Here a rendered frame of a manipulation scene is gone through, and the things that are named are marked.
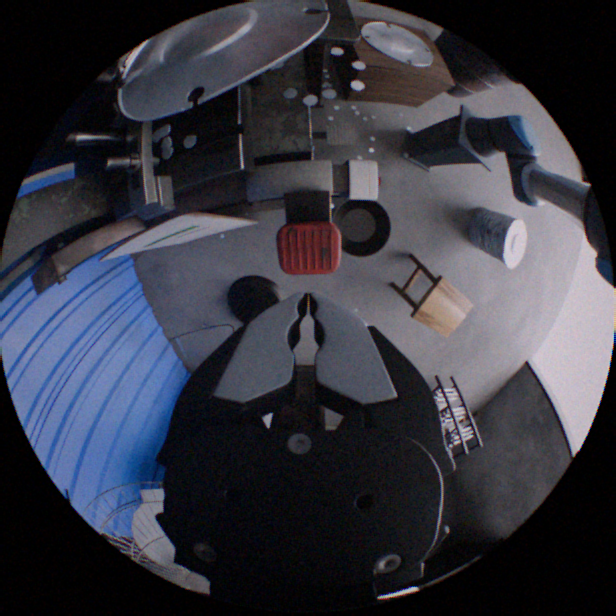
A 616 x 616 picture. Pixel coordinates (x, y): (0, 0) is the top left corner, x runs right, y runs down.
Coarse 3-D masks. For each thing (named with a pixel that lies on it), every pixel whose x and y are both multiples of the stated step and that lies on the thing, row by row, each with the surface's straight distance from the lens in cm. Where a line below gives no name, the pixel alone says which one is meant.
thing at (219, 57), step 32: (256, 0) 38; (288, 0) 36; (320, 0) 35; (160, 32) 45; (192, 32) 35; (224, 32) 31; (256, 32) 29; (288, 32) 28; (320, 32) 27; (128, 64) 43; (160, 64) 35; (192, 64) 29; (224, 64) 26; (256, 64) 24; (128, 96) 36; (160, 96) 29
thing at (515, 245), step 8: (512, 224) 122; (520, 224) 131; (512, 232) 124; (520, 232) 132; (512, 240) 125; (520, 240) 133; (504, 248) 119; (512, 248) 126; (520, 248) 135; (504, 256) 122; (512, 256) 130; (520, 256) 139; (512, 264) 133
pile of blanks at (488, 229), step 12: (480, 216) 135; (492, 216) 130; (504, 216) 129; (480, 228) 131; (492, 228) 126; (504, 228) 122; (480, 240) 132; (492, 240) 124; (504, 240) 119; (492, 252) 128; (504, 264) 130
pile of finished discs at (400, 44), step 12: (372, 24) 108; (384, 24) 112; (372, 36) 99; (384, 36) 102; (396, 36) 105; (408, 36) 111; (384, 48) 95; (396, 48) 98; (408, 48) 101; (420, 48) 107; (420, 60) 100; (432, 60) 104
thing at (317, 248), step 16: (288, 224) 20; (304, 224) 20; (320, 224) 20; (288, 240) 20; (304, 240) 20; (320, 240) 20; (336, 240) 20; (288, 256) 21; (304, 256) 21; (320, 256) 21; (336, 256) 21; (288, 272) 22; (304, 272) 21; (320, 272) 21
